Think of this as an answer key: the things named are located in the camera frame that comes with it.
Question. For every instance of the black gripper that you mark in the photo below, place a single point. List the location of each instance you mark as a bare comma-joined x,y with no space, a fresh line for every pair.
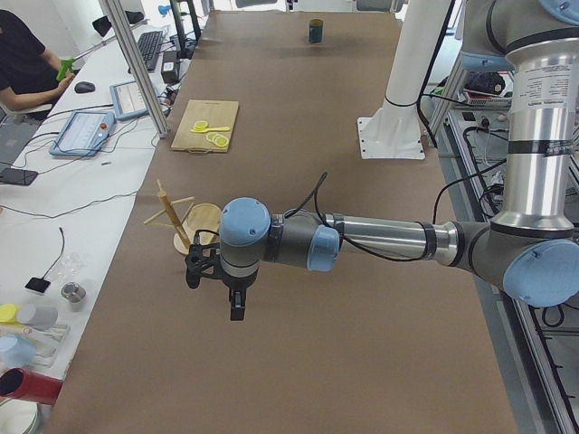
237,284

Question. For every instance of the dark blue yellow-lined mug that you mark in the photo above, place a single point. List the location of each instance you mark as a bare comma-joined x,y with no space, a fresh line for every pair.
315,30

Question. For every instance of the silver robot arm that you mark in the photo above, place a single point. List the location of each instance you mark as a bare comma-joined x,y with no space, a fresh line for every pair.
527,248

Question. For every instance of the wooden cup storage rack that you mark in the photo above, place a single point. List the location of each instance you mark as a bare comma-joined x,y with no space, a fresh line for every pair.
185,217

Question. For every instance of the small steel cup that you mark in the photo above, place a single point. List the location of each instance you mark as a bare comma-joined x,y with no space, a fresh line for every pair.
75,295

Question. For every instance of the clear cup tray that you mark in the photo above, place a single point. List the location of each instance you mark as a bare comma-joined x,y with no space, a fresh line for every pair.
47,342

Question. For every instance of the grey plastic cup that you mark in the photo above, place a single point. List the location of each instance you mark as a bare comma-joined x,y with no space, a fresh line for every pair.
39,317

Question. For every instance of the light blue plastic cup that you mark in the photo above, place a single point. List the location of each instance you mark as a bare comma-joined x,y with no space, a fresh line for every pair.
16,351

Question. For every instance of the yellow plastic cup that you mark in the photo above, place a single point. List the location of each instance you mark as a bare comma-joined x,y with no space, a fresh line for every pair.
8,314

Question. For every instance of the red cylinder cup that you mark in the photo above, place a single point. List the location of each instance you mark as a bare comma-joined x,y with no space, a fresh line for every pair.
17,383

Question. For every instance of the yellow toy knife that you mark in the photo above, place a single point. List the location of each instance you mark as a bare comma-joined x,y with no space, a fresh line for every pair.
210,129

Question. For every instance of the lemon slice on knife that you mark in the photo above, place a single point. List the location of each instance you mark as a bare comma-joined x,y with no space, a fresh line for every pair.
200,125

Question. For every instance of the bamboo cutting board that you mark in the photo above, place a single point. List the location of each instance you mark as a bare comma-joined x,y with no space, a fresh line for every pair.
218,113

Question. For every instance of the small black square device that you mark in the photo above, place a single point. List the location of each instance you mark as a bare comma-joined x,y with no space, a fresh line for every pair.
37,285

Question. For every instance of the far blue teach pendant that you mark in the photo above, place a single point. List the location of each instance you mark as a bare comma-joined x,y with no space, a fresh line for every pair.
127,100

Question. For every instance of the blue teach pendant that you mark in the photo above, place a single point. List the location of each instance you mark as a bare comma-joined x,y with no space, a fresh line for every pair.
84,134
127,100

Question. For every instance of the near blue teach pendant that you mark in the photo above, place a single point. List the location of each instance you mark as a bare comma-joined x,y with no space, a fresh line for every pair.
84,134

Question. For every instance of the black power adapter box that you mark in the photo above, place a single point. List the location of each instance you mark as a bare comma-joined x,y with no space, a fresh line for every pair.
170,69

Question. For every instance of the white bowl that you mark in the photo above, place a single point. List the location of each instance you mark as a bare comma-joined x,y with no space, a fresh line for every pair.
19,417

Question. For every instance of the black smartphone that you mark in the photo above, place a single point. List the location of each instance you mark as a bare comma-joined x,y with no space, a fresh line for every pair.
14,176

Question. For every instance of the black computer mouse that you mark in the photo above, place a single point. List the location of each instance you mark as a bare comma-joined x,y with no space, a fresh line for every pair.
83,87

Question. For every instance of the black keyboard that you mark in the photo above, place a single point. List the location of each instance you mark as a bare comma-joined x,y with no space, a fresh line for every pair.
149,45

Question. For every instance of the green toy tool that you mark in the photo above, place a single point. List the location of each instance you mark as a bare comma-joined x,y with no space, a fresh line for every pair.
66,67

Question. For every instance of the seated person in black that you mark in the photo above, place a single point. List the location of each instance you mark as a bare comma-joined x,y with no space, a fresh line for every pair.
28,69

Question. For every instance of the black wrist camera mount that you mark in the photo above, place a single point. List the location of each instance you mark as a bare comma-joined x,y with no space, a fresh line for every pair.
202,261

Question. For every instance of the lemon slices near board handle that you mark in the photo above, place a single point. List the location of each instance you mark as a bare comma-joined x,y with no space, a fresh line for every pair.
219,140

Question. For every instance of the aluminium frame post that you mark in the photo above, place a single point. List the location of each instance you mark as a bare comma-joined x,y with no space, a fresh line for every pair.
132,55

